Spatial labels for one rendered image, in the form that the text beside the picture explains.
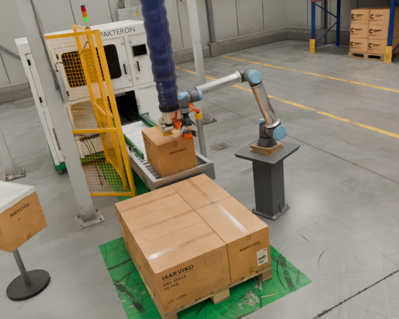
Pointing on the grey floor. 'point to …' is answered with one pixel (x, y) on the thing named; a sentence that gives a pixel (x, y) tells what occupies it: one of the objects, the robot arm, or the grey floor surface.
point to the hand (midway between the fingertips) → (189, 133)
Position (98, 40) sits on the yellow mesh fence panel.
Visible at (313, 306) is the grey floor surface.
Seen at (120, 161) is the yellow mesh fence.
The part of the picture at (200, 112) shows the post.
